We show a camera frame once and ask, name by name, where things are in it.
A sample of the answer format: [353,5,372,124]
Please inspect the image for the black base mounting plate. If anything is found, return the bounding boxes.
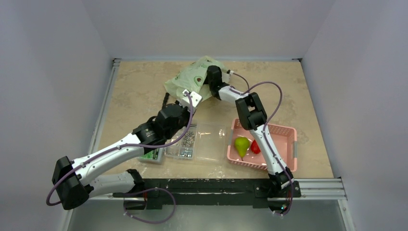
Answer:
[113,179,302,211]

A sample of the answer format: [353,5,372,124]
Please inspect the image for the aluminium back frame rail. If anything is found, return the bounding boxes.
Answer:
[113,56,303,62]

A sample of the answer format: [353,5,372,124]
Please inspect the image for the black T-handle tool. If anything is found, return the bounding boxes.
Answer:
[161,92,170,109]

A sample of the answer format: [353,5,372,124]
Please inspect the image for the yellow fake fruit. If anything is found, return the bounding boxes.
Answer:
[234,137,251,160]

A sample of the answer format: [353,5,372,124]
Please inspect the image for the pink plastic basket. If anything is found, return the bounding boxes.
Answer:
[226,118,297,172]

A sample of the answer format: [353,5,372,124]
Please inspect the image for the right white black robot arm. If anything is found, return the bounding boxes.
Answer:
[206,65,294,196]

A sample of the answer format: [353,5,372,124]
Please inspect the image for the light green plastic bag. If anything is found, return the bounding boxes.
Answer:
[164,56,227,101]

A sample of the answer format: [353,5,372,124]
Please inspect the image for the green white small box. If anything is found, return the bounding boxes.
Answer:
[137,148,164,165]

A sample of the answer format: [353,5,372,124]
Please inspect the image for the orange fake fruit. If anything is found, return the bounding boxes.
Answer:
[250,140,261,154]

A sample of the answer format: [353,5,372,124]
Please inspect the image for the aluminium front frame rail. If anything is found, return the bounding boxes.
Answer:
[89,179,346,202]

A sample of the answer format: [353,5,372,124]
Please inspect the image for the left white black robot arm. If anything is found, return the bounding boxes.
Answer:
[46,102,194,210]

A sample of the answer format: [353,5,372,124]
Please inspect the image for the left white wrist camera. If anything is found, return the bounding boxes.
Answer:
[179,89,203,114]

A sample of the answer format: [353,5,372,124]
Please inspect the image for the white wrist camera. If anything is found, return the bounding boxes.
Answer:
[179,89,203,114]
[221,70,234,84]

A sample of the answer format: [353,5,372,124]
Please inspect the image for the aluminium left frame rail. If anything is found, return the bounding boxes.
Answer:
[86,58,122,156]

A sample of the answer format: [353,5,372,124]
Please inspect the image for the clear plastic screw organizer box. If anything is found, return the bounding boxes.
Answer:
[163,122,228,164]

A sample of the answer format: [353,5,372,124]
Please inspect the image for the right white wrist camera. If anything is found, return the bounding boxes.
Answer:
[221,70,234,84]

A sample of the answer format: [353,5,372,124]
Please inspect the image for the aluminium frame rail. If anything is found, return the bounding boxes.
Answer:
[113,56,303,62]
[89,179,346,202]
[86,58,122,156]

